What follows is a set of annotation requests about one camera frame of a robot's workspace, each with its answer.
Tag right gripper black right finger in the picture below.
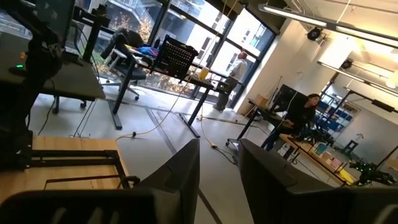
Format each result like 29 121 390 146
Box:
238 139 398 224

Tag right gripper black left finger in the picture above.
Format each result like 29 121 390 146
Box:
0 139 200 224

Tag black clamp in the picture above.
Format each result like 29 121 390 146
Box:
119 175 141 187

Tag neighbouring wooden table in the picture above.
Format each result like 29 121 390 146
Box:
279 133 358 187

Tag person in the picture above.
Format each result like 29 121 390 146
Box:
261 93 321 152
213 51 249 112

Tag cardboard box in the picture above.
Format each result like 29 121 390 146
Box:
253 93 270 109

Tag black monitor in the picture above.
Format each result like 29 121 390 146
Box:
273 83 308 113

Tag long black desk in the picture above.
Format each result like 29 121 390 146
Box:
110 43 233 139

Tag yellow container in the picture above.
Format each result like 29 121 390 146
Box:
198 66 211 80

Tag black office chair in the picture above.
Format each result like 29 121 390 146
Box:
101 27 149 102

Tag ceiling light bar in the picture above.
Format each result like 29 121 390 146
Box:
316 60 398 90
257 2 398 49

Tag dark gray desk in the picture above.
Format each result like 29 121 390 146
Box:
0 30 106 131

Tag black computer mouse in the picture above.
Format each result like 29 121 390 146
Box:
8 63 32 77

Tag dark desk monitor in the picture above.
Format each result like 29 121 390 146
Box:
34 0 76 47

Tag yellow extension cord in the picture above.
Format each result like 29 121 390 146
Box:
198 105 239 164

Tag wooden shelf black metal frame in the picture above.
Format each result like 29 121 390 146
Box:
43 174 125 190

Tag neighbouring black metal frame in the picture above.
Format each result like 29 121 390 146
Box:
343 86 398 170

